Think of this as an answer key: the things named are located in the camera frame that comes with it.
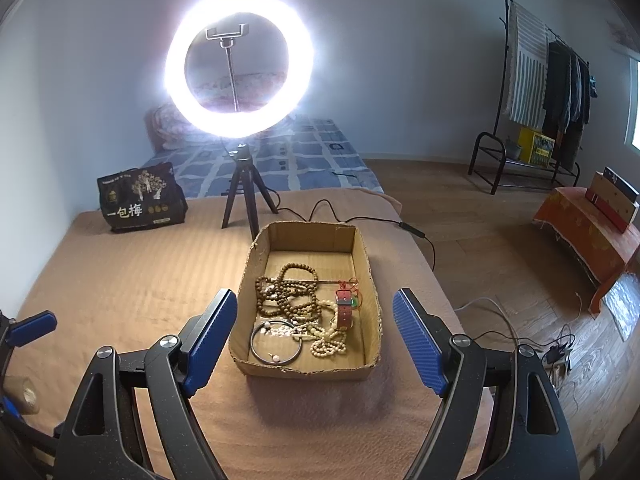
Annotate phone holder clamp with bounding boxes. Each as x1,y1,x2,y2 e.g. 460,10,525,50
205,22,250,113

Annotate black clothes rack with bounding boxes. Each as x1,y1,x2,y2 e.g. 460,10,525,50
467,0,601,196

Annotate tan and red box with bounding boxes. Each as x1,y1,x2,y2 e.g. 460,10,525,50
585,171,640,234

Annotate red strap wristwatch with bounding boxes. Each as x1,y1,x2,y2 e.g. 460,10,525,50
334,287,358,332

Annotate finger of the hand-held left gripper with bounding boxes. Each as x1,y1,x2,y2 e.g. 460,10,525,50
0,311,58,356
0,394,61,461

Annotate black cable with switch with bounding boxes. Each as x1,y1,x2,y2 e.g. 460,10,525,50
260,200,436,273

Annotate brown wooden bead necklace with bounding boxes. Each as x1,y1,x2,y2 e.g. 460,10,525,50
255,262,321,318

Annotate dark metal bangle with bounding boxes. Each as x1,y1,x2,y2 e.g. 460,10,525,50
250,319,303,365

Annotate pale green bead bracelet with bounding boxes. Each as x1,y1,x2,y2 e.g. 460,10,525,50
309,299,352,359

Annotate orange cloth covered table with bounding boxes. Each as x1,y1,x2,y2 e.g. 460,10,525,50
532,186,640,316

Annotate white pearl necklace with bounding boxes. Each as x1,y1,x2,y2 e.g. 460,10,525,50
262,322,312,342

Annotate dark flat box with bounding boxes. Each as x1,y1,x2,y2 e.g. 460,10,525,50
602,166,640,206

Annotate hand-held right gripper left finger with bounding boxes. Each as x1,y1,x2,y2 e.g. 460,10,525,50
52,288,238,480

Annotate yellow box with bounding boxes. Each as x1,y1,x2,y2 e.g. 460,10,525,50
517,126,556,166

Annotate window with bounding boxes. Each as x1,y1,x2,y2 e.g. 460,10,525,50
627,55,640,151

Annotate dark hanging clothes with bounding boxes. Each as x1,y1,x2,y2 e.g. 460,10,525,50
542,40,598,166

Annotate cardboard box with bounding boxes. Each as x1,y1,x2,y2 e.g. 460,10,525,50
228,221,383,382

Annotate ring light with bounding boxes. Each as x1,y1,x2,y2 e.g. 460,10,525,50
165,0,315,138

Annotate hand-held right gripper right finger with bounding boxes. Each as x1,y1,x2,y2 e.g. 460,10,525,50
392,288,581,480

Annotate power strip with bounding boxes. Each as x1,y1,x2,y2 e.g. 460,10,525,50
542,342,576,368

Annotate black snack bag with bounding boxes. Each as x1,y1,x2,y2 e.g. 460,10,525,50
96,162,189,234

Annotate pink floral quilt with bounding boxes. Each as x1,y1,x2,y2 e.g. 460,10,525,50
144,72,291,153

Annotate striped towel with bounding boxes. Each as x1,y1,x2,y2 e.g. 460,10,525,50
505,1,551,126

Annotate black tripod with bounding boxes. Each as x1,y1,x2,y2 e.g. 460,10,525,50
221,142,279,241

